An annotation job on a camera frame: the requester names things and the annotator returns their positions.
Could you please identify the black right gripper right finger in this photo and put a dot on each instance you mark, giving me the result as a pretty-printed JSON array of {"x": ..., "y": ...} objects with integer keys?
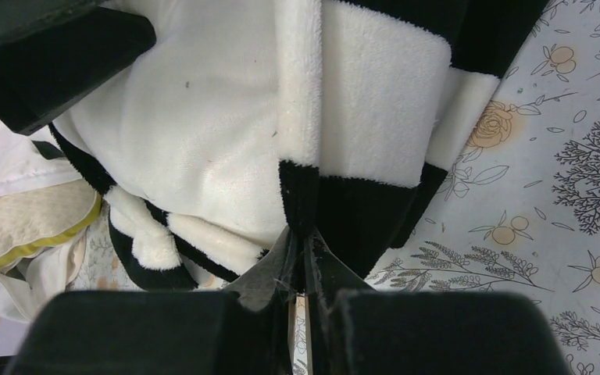
[{"x": 354, "y": 329}]

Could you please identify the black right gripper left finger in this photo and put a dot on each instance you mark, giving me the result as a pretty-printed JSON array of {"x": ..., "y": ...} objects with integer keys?
[{"x": 244, "y": 328}]

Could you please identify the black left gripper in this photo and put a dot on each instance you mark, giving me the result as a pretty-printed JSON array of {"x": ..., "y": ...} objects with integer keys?
[{"x": 54, "y": 53}]

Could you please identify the black white striped pillowcase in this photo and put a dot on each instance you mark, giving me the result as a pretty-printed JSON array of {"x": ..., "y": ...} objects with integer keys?
[{"x": 249, "y": 117}]

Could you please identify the cream yellow-trimmed cloth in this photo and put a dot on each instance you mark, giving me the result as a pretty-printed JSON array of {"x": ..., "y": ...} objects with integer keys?
[{"x": 42, "y": 245}]

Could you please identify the floral patterned table mat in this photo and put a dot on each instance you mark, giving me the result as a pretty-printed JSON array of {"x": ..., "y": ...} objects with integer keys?
[{"x": 519, "y": 209}]

